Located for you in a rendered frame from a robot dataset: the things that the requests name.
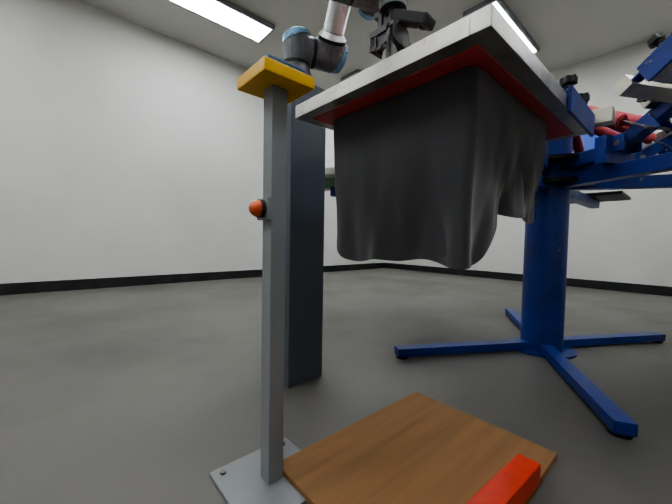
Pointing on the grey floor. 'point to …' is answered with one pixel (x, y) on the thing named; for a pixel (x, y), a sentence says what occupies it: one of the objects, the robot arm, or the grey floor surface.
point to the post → (251, 485)
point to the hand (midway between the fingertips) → (398, 79)
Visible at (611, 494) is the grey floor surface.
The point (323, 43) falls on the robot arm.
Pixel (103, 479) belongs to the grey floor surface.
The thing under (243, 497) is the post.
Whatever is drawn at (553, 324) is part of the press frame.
